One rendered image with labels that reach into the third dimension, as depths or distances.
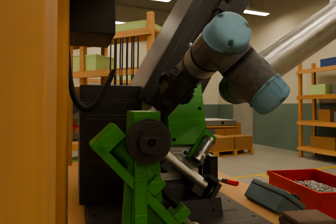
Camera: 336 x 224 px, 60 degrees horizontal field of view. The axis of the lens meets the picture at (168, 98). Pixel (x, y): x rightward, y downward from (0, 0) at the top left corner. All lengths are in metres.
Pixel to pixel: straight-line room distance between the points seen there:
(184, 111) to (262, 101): 0.35
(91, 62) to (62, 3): 3.48
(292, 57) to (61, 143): 0.50
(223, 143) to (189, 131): 6.17
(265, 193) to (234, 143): 6.37
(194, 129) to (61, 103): 0.42
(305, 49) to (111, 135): 0.46
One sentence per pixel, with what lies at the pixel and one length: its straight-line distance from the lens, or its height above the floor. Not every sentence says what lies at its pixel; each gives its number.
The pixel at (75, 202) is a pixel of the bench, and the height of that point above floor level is 0.88.
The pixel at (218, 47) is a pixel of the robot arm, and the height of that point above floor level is 1.28.
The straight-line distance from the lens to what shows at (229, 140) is 7.11.
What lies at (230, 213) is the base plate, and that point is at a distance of 0.83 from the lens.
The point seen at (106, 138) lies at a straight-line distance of 0.49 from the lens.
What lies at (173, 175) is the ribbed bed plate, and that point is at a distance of 0.82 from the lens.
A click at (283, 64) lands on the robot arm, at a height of 1.27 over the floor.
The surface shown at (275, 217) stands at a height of 0.90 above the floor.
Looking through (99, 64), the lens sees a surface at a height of 1.74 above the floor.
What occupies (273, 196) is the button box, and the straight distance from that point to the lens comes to 0.87.
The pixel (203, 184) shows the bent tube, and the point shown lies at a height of 0.97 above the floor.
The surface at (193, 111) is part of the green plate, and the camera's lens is 0.85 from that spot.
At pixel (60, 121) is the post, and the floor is 1.15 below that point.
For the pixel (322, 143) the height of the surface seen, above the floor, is 0.37.
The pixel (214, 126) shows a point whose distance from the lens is 1.01.
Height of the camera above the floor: 1.18
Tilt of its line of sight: 2 degrees up
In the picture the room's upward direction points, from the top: straight up
